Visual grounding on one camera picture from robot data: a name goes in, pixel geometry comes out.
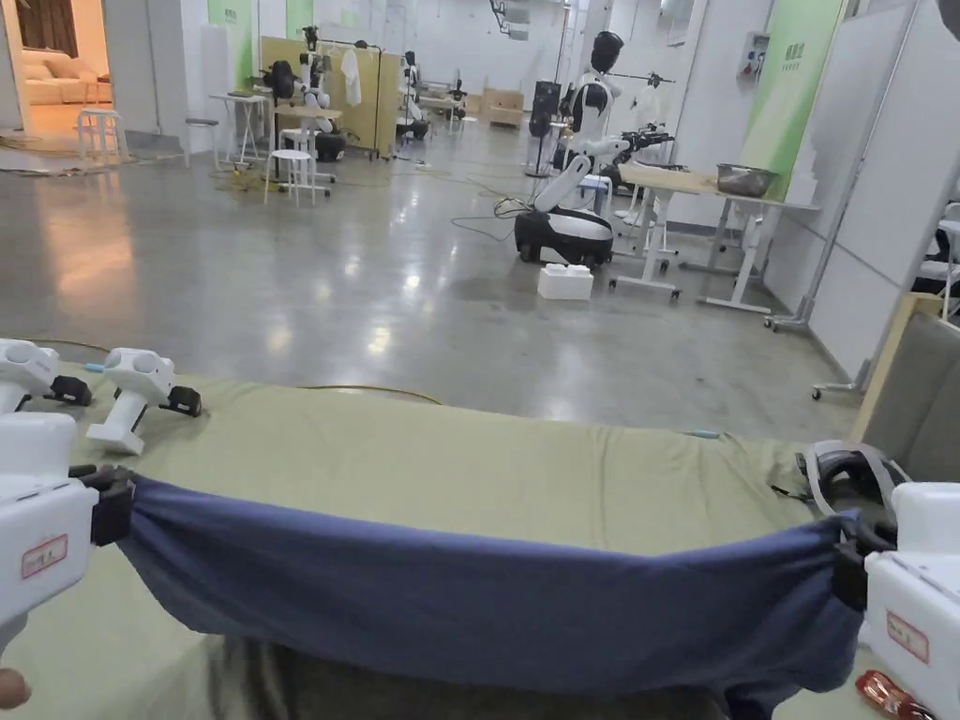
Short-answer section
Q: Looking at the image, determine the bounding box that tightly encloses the grey headset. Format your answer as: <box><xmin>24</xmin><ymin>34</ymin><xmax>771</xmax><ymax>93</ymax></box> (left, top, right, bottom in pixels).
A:
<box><xmin>771</xmin><ymin>440</ymin><xmax>914</xmax><ymax>520</ymax></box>

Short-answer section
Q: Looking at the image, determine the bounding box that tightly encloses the spare white hand-held gripper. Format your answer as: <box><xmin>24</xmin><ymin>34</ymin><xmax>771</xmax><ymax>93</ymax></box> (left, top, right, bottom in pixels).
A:
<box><xmin>85</xmin><ymin>345</ymin><xmax>203</xmax><ymax>458</ymax></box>
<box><xmin>0</xmin><ymin>337</ymin><xmax>94</xmax><ymax>414</ymax></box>

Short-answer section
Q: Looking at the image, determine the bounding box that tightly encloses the yellow cable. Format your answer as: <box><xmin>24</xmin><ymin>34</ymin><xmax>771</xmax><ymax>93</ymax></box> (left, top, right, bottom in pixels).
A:
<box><xmin>298</xmin><ymin>384</ymin><xmax>445</xmax><ymax>408</ymax></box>

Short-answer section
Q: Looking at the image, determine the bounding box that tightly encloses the white-legged table with metal bowl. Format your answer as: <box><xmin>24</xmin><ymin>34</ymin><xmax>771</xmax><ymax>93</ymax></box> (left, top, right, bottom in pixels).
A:
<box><xmin>608</xmin><ymin>160</ymin><xmax>824</xmax><ymax>310</ymax></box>

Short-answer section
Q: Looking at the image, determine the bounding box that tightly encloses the clothes rack with white garment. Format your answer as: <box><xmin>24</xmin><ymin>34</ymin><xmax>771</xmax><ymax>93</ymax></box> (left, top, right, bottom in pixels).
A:
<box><xmin>318</xmin><ymin>38</ymin><xmax>400</xmax><ymax>163</ymax></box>

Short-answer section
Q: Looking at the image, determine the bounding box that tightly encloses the white and black humanoid robot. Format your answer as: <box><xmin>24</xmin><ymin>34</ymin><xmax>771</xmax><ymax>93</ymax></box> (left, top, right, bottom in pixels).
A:
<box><xmin>513</xmin><ymin>29</ymin><xmax>678</xmax><ymax>269</ymax></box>
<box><xmin>268</xmin><ymin>25</ymin><xmax>350</xmax><ymax>163</ymax></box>
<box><xmin>394</xmin><ymin>50</ymin><xmax>433</xmax><ymax>144</ymax></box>

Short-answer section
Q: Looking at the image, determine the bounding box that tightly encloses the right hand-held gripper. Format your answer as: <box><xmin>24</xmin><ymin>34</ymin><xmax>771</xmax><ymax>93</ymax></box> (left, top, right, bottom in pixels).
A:
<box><xmin>832</xmin><ymin>482</ymin><xmax>960</xmax><ymax>715</ymax></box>

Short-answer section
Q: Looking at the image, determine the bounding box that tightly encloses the white folding table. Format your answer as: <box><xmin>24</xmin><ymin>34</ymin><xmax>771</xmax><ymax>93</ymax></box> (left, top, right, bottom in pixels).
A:
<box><xmin>208</xmin><ymin>91</ymin><xmax>276</xmax><ymax>168</ymax></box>

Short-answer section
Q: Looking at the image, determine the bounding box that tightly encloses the grey-topped round stool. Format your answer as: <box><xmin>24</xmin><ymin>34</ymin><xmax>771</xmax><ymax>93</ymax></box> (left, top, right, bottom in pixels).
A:
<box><xmin>183</xmin><ymin>117</ymin><xmax>223</xmax><ymax>171</ymax></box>

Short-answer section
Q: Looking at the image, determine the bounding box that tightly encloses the beige sofa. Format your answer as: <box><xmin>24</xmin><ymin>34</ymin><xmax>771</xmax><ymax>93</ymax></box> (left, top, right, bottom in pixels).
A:
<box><xmin>21</xmin><ymin>58</ymin><xmax>113</xmax><ymax>108</ymax></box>

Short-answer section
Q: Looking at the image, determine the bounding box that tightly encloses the white round stool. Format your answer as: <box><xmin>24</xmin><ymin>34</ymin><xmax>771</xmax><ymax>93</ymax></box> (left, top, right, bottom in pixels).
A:
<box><xmin>74</xmin><ymin>108</ymin><xmax>126</xmax><ymax>163</ymax></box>
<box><xmin>262</xmin><ymin>148</ymin><xmax>317</xmax><ymax>209</ymax></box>

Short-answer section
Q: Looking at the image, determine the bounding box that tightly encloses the white foam box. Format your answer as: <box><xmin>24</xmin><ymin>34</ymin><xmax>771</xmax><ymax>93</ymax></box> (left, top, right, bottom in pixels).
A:
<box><xmin>536</xmin><ymin>262</ymin><xmax>596</xmax><ymax>302</ymax></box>

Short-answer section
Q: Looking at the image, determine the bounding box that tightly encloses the person's left hand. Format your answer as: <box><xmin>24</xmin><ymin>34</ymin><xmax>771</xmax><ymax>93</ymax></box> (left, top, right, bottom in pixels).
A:
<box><xmin>0</xmin><ymin>667</ymin><xmax>34</xmax><ymax>710</ymax></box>

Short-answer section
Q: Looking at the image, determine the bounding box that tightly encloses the grey padded headboard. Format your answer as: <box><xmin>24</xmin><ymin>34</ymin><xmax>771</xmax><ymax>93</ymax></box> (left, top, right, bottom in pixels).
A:
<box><xmin>848</xmin><ymin>293</ymin><xmax>960</xmax><ymax>490</ymax></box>

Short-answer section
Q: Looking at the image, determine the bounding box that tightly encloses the red snack packet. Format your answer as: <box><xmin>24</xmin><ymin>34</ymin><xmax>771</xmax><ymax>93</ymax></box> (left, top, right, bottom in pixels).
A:
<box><xmin>854</xmin><ymin>667</ymin><xmax>934</xmax><ymax>720</ymax></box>

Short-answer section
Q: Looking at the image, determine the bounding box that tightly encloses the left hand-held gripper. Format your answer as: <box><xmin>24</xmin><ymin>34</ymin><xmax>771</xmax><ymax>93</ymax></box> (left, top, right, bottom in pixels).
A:
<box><xmin>0</xmin><ymin>412</ymin><xmax>141</xmax><ymax>655</ymax></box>

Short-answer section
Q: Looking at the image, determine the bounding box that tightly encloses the dark blue shirt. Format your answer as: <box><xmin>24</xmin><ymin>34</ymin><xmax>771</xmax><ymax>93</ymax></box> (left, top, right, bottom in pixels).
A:
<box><xmin>115</xmin><ymin>472</ymin><xmax>865</xmax><ymax>720</ymax></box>

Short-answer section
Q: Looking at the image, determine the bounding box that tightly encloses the wooden crate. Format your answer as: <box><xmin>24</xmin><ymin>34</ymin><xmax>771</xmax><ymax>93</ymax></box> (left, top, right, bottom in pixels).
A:
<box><xmin>479</xmin><ymin>86</ymin><xmax>524</xmax><ymax>130</ymax></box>

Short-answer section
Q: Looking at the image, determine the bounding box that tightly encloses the bed with pale green sheet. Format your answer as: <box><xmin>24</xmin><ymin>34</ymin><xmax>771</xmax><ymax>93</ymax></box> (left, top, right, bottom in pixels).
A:
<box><xmin>0</xmin><ymin>358</ymin><xmax>960</xmax><ymax>720</ymax></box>

